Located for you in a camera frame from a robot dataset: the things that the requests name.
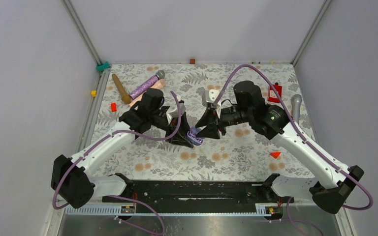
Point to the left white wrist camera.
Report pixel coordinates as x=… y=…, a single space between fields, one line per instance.
x=172 y=111

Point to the red square box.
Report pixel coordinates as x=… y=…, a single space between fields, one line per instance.
x=274 y=93

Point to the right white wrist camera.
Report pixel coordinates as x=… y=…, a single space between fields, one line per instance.
x=209 y=96

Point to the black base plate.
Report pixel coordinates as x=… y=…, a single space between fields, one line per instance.
x=227 y=197

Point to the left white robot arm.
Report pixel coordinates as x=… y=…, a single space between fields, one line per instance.
x=73 y=178

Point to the purple glitter toy microphone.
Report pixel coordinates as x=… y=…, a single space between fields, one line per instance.
x=147 y=84

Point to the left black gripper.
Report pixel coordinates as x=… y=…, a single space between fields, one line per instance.
x=180 y=136

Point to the teal corner bracket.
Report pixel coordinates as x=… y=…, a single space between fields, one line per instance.
x=102 y=67

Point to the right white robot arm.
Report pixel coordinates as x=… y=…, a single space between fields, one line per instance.
x=333 y=180

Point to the red triangle block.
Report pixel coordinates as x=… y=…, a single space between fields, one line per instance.
x=276 y=155

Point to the brown toy microphone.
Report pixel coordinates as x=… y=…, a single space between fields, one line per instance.
x=125 y=97

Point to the pink toy microphone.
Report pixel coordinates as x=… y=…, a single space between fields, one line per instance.
x=157 y=85

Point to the silver toy microphone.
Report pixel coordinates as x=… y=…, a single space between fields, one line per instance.
x=296 y=102

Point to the red small block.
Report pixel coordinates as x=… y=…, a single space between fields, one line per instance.
x=113 y=107

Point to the purple earbud case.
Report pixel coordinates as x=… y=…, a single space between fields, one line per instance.
x=192 y=135

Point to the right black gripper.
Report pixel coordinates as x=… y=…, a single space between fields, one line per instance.
x=211 y=130

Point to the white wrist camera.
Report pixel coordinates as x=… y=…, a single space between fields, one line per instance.
x=172 y=111
x=209 y=96

